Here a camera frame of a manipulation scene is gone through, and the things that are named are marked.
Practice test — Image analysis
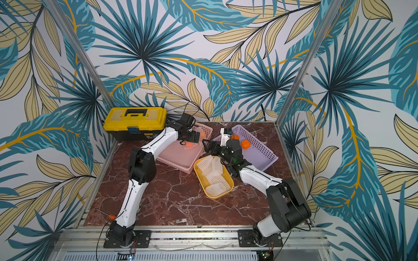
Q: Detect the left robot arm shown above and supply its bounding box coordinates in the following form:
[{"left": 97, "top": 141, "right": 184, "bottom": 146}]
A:
[{"left": 107, "top": 113, "right": 200, "bottom": 248}]

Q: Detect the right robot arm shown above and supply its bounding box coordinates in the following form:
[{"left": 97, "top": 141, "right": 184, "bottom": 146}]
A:
[{"left": 203, "top": 139, "right": 311, "bottom": 246}]

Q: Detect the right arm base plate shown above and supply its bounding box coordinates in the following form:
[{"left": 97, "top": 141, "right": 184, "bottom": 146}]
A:
[{"left": 237, "top": 229, "right": 283, "bottom": 248}]

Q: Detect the right aluminium corner post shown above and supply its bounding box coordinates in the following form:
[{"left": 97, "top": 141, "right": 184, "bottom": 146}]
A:
[{"left": 275, "top": 0, "right": 339, "bottom": 126}]

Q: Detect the aluminium corner post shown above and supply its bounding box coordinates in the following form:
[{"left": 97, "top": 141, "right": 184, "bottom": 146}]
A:
[
  {"left": 44, "top": 0, "right": 115, "bottom": 108},
  {"left": 275, "top": 0, "right": 339, "bottom": 126}
]

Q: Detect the yellow black toolbox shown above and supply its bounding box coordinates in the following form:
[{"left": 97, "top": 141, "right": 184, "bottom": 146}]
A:
[{"left": 103, "top": 107, "right": 167, "bottom": 141}]

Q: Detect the orange handled screwdriver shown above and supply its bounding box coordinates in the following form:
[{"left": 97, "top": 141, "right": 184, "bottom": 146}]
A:
[{"left": 96, "top": 209, "right": 116, "bottom": 220}]

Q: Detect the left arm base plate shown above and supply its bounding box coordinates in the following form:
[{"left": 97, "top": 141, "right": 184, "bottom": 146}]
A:
[{"left": 103, "top": 230, "right": 151, "bottom": 250}]

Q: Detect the yellow plastic tub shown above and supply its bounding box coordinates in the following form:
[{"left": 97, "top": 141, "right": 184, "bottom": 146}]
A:
[{"left": 194, "top": 155, "right": 234, "bottom": 200}]

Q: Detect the aluminium front rail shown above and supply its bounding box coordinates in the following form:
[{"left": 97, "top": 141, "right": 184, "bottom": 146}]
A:
[{"left": 49, "top": 225, "right": 336, "bottom": 261}]

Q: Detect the white foam net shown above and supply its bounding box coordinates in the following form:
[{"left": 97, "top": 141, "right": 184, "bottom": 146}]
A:
[
  {"left": 211, "top": 157, "right": 223, "bottom": 175},
  {"left": 206, "top": 174, "right": 229, "bottom": 185},
  {"left": 197, "top": 156, "right": 213, "bottom": 173},
  {"left": 205, "top": 182, "right": 230, "bottom": 197}
]

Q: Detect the purple perforated basket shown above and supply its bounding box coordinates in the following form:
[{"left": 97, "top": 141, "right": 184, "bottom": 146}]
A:
[{"left": 231, "top": 125, "right": 278, "bottom": 171}]

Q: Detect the left aluminium corner post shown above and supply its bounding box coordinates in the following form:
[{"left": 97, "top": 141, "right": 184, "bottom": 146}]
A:
[{"left": 44, "top": 0, "right": 115, "bottom": 108}]

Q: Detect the pink perforated basket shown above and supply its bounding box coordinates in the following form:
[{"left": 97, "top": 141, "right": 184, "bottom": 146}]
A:
[{"left": 157, "top": 141, "right": 204, "bottom": 174}]

